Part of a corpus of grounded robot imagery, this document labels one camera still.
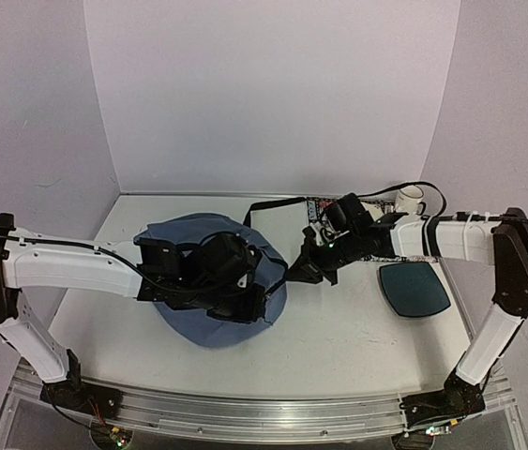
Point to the dark teal square plate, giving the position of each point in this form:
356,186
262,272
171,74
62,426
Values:
413,289

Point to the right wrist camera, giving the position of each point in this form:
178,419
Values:
322,232

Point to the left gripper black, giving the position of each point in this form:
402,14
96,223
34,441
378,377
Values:
255,310

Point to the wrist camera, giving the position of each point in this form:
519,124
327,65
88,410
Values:
247,266
322,232

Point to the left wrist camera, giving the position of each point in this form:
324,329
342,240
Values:
247,266

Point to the white enamel mug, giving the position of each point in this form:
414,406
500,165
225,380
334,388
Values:
410,200

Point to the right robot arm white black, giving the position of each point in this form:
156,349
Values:
498,241

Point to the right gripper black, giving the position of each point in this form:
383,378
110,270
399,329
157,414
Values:
319,256

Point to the aluminium table front rail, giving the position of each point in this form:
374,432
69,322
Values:
253,420

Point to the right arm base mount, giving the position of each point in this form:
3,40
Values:
440,407

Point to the patterned black placemat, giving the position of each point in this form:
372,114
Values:
315,208

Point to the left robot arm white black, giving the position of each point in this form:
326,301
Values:
32,260

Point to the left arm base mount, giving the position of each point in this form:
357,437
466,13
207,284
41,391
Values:
83,397

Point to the blue student backpack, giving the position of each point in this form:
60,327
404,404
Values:
195,325

